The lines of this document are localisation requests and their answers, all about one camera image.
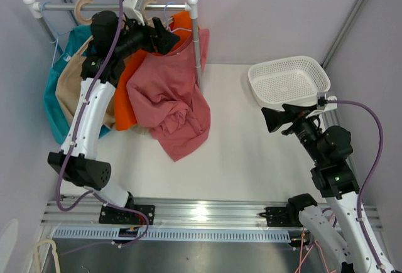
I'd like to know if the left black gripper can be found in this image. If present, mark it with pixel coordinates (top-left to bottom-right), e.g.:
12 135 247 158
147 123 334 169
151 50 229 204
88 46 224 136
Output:
114 13 180 59

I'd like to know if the beige hanger bottom left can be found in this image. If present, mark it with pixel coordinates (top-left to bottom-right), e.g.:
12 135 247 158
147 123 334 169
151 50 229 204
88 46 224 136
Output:
33 238 62 273

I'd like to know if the teal t shirt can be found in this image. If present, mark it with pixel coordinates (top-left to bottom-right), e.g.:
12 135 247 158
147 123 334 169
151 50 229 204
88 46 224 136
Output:
43 25 91 145

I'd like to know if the beige wooden hanger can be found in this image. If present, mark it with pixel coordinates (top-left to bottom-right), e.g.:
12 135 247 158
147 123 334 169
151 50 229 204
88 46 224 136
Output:
141 0 157 21
73 0 94 25

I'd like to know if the light blue wire hanger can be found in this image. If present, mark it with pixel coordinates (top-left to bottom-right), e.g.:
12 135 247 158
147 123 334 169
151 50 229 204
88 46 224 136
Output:
163 1 192 33

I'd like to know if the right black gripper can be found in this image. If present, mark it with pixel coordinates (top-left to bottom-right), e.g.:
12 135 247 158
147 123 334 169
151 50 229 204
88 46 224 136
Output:
261 104 324 164

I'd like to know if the pink t shirt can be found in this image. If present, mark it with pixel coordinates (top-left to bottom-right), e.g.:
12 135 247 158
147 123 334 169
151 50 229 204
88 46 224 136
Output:
132 37 211 161

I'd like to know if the aluminium mounting rail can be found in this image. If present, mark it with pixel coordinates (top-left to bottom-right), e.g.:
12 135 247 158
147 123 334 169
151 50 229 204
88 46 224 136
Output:
40 196 286 230

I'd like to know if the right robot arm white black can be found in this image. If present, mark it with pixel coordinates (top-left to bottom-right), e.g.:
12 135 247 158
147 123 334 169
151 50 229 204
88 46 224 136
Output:
261 98 396 272

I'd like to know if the orange t shirt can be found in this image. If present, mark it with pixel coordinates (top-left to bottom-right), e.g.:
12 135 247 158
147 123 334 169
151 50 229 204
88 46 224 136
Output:
114 11 192 131

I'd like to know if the beige t shirt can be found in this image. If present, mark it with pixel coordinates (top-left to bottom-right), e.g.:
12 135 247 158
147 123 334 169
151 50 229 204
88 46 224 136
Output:
55 34 117 129

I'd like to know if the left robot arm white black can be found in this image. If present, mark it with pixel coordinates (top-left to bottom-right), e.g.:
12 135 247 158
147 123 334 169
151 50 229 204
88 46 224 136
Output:
48 11 180 223

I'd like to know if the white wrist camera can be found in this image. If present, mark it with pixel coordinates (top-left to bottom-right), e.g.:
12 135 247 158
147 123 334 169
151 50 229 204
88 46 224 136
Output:
307 92 337 118
122 0 146 26

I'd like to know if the metal clothes rack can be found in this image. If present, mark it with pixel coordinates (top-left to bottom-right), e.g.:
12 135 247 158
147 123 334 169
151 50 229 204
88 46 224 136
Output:
23 0 202 89

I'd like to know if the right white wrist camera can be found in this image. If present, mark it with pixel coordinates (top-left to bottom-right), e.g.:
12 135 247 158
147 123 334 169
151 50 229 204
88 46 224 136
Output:
307 92 337 118

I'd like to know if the white perforated plastic basket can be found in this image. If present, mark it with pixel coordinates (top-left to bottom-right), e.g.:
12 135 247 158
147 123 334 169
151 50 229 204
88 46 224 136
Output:
247 56 331 111

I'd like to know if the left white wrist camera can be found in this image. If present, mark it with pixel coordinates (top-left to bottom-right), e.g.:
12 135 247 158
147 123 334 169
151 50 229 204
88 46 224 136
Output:
122 0 146 26

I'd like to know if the white slotted cable duct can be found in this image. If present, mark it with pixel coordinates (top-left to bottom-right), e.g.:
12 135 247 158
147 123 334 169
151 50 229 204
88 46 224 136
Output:
53 227 291 244

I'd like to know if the pink wire hanger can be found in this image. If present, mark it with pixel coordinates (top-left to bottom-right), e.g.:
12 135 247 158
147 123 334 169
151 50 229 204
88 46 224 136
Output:
295 230 336 273

